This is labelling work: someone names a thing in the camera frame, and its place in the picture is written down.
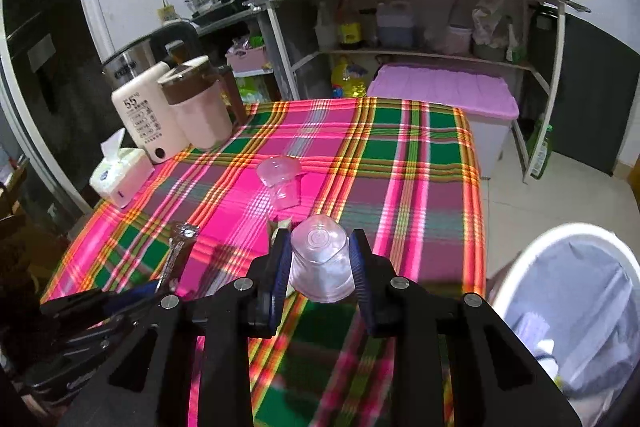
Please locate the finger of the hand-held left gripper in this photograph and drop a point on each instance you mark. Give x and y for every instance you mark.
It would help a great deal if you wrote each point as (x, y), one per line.
(135, 294)
(110, 329)

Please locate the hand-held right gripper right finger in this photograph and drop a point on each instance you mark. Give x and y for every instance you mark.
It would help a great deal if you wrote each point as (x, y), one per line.
(359, 272)

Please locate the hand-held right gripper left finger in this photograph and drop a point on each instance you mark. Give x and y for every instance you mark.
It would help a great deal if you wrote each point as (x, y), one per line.
(282, 267)

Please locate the clear plastic cup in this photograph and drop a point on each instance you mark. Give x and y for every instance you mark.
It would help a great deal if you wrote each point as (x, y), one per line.
(280, 179)
(322, 257)

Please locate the white round bin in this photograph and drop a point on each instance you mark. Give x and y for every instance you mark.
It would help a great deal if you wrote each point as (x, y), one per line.
(510, 287)

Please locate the pink green plaid tablecloth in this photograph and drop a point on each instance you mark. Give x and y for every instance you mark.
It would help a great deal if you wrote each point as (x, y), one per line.
(400, 207)

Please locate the clear plastic cup on table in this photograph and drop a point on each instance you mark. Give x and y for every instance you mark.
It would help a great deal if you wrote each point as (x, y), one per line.
(280, 179)

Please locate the white tissue pack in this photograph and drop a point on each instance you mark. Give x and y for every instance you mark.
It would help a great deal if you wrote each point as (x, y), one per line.
(122, 177)

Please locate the cream electric thermos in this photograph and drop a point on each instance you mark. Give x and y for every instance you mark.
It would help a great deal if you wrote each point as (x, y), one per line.
(145, 117)

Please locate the yellow oil jug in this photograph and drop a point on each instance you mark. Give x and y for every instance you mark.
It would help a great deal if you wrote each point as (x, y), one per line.
(347, 79)

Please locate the storage box pink lid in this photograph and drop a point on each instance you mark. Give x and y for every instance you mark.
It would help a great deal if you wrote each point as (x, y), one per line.
(440, 92)

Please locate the white plastic bottle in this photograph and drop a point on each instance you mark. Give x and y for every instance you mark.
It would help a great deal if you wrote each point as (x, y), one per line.
(546, 354)

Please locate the pink basket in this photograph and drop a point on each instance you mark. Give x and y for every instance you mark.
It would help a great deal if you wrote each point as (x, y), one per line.
(246, 59)

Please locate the green bottle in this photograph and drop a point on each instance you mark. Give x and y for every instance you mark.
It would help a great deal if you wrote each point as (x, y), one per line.
(541, 154)

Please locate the steel rice cooker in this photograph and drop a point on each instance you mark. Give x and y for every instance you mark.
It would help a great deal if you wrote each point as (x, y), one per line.
(130, 62)

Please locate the translucent bin liner bag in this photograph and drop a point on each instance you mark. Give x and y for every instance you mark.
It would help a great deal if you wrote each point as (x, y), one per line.
(590, 307)

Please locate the yellow label oil bottle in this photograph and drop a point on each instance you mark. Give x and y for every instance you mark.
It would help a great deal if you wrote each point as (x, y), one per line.
(350, 29)

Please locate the pink bucket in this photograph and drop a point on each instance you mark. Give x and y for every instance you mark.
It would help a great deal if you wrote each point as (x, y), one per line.
(459, 41)

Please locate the crumpled plastic bags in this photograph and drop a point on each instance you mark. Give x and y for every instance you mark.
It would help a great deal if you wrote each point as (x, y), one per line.
(492, 32)

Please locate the yellow tagged plug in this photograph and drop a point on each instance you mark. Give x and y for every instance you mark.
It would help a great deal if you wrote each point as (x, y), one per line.
(168, 14)

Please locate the white metal shelf unit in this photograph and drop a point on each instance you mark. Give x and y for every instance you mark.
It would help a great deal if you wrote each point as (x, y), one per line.
(557, 57)

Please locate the black cabinet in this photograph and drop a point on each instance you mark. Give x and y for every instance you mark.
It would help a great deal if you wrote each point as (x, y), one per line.
(595, 92)

